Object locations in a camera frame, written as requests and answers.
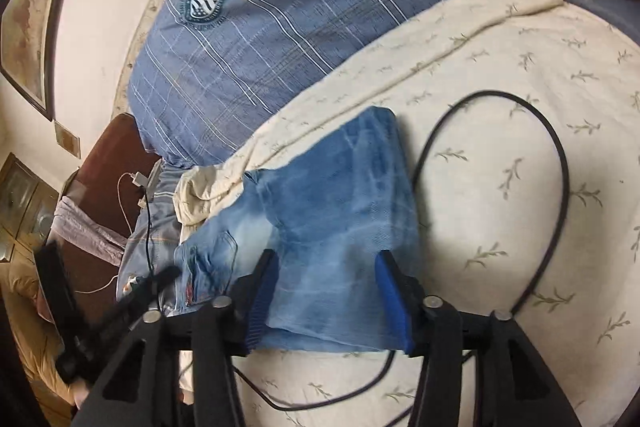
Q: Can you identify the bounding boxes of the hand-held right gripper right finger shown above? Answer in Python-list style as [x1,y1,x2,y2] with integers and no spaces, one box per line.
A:
[375,249,576,427]

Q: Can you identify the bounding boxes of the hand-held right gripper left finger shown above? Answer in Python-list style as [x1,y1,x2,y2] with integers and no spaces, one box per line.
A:
[72,249,280,427]

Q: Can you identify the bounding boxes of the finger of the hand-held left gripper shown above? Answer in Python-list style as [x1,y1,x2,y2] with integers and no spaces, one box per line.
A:
[105,266,182,323]

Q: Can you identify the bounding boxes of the blue denim pants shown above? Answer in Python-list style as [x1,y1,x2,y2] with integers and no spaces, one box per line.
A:
[172,106,421,353]

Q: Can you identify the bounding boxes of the lilac towel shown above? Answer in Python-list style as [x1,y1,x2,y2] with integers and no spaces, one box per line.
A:
[52,199,128,265]

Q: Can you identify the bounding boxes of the tan cloth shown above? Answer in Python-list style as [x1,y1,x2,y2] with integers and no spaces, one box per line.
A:
[0,257,81,423]

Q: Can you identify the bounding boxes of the wooden cabinet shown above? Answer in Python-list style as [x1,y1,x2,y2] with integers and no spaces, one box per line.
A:
[0,152,61,263]

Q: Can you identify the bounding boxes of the brown armchair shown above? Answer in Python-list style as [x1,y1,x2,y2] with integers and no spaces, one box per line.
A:
[60,112,161,308]

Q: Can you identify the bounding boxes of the cream leaf-print bed sheet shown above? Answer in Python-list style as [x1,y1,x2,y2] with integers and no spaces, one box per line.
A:
[172,0,640,427]

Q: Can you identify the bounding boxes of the large framed picture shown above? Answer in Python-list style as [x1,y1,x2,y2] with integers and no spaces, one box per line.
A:
[0,0,96,120]

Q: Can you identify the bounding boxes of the blue striped blanket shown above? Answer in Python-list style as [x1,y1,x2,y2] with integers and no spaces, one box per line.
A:
[125,0,633,168]

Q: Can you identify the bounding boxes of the thin black cable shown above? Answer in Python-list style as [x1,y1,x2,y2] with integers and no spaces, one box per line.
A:
[137,186,162,308]

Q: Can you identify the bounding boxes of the white charger cable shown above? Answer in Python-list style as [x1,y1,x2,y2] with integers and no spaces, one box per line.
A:
[75,172,135,295]

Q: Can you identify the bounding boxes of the small framed wall plaque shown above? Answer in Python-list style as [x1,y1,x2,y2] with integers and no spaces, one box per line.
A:
[52,119,82,159]

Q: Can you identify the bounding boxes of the thick black cable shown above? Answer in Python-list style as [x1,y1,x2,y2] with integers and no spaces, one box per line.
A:
[235,91,571,427]

